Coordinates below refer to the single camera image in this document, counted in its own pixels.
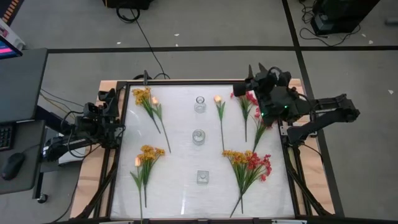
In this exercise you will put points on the black caster wheel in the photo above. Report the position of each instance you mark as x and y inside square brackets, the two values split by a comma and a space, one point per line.
[42, 198]

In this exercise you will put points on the computer monitor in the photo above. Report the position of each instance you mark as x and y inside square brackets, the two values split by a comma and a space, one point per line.
[7, 49]

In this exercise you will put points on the red artificial flower bunch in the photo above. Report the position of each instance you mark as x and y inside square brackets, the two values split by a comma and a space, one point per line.
[257, 114]
[250, 99]
[260, 163]

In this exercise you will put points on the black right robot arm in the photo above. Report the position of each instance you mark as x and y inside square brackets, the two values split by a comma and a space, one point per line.
[329, 119]

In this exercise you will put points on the white computer case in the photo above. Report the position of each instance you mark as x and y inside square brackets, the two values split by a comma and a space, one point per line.
[73, 158]

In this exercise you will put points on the light wooden table board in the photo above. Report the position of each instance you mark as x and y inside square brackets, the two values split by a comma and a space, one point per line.
[88, 186]

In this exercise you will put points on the yellow artificial flower bunch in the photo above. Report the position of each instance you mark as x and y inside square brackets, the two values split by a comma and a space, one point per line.
[141, 95]
[237, 158]
[149, 154]

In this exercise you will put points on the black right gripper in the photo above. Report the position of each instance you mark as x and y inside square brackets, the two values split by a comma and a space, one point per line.
[267, 84]

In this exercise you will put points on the smooth narrow-neck glass vase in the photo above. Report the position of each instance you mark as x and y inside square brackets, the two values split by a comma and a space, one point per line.
[200, 105]

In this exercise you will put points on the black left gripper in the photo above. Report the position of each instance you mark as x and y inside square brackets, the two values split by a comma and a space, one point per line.
[107, 109]

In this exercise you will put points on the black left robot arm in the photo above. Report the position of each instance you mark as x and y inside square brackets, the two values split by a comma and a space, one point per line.
[62, 146]

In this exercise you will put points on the black computer keyboard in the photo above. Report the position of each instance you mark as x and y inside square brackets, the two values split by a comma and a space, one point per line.
[5, 137]

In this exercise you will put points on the square cut-glass vase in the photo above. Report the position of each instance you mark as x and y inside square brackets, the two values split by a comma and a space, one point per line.
[202, 177]

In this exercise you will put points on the black computer mouse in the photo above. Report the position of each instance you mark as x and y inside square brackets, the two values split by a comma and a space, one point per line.
[13, 166]

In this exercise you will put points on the grey office desk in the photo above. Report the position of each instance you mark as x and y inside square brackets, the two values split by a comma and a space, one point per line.
[21, 87]

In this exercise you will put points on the black case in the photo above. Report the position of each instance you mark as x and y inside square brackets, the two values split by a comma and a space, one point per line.
[127, 3]

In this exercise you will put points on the black orange striped mat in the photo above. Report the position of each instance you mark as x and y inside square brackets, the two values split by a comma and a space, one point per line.
[12, 7]

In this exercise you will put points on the peach artificial tulip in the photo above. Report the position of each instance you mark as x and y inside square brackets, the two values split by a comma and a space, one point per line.
[217, 99]
[137, 161]
[155, 100]

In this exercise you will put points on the black equipment tower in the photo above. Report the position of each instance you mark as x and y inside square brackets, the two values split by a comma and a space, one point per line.
[342, 12]

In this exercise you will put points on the diamond-cut round glass vase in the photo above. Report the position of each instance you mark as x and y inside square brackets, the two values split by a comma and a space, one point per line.
[198, 137]

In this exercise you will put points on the black aluminium table frame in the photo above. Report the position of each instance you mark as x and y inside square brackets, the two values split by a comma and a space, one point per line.
[155, 82]

